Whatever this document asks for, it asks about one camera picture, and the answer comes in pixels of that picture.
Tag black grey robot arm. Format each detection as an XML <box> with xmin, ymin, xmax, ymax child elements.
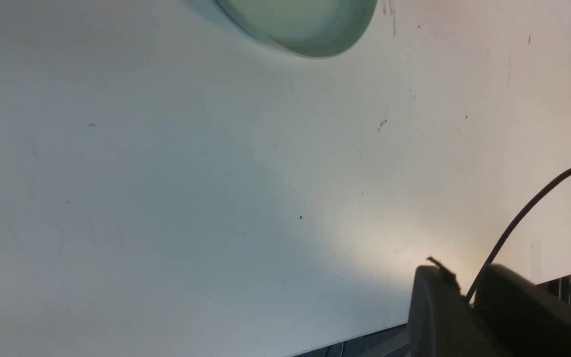
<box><xmin>407</xmin><ymin>260</ymin><xmax>571</xmax><ymax>357</ymax></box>

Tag light green round plate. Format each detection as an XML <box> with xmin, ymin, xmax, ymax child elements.
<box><xmin>215</xmin><ymin>0</ymin><xmax>378</xmax><ymax>59</ymax></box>

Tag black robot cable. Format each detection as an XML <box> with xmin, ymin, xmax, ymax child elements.
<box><xmin>465</xmin><ymin>158</ymin><xmax>571</xmax><ymax>302</ymax></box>

